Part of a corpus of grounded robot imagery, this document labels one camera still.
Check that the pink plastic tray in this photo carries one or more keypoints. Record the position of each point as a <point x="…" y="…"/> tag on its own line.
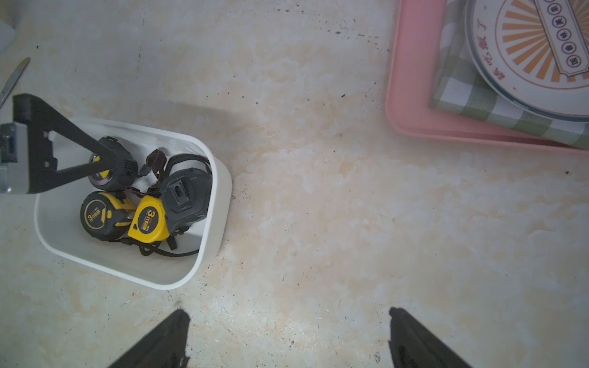
<point x="410" y="90"/>

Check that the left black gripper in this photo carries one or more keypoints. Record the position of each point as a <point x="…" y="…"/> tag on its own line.
<point x="28" y="165"/>

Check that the round dark grey tape measure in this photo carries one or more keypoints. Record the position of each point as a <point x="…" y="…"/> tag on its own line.
<point x="124" y="172"/>

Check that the small yellow tape measure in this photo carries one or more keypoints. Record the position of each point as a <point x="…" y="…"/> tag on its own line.
<point x="149" y="223"/>

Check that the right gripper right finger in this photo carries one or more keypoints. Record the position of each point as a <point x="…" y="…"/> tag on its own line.
<point x="413" y="345"/>

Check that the white orange patterned plate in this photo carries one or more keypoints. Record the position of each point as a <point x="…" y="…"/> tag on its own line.
<point x="533" y="53"/>

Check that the black yellow rubber tape measure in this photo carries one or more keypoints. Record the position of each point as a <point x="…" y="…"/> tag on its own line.
<point x="107" y="216"/>

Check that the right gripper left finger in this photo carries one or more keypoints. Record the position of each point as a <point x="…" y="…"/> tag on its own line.
<point x="164" y="346"/>

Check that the large black tape measure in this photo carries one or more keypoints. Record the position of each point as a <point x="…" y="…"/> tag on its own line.
<point x="185" y="193"/>

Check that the white plastic storage box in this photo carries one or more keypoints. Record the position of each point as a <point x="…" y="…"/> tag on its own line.
<point x="58" y="225"/>

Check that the green checkered cloth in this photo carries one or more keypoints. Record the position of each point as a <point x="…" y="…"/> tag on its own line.
<point x="459" y="89"/>

